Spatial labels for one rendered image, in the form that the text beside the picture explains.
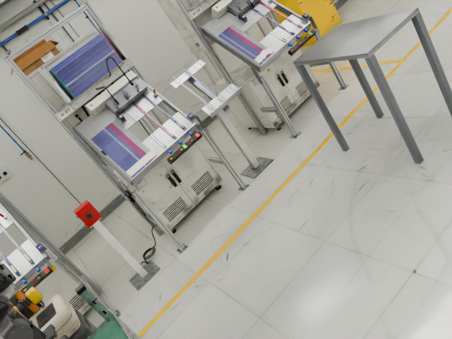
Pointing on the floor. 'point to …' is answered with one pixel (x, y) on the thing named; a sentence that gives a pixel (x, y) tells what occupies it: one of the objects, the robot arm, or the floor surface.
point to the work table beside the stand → (329, 41)
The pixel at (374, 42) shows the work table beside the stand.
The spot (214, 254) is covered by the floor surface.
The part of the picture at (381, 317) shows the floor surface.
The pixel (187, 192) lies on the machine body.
